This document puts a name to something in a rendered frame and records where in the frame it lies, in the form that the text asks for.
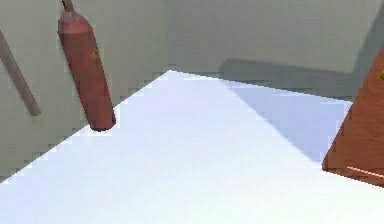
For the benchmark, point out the brown wooden cabinet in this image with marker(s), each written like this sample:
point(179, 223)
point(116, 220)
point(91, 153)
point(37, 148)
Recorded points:
point(361, 133)

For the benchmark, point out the red gas cylinder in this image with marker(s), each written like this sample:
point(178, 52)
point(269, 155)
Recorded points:
point(87, 71)

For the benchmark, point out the small green object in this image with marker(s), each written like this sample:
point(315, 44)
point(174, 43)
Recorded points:
point(382, 75)

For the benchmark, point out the grey slanted bar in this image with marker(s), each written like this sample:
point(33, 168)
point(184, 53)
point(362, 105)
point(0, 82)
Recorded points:
point(16, 78)

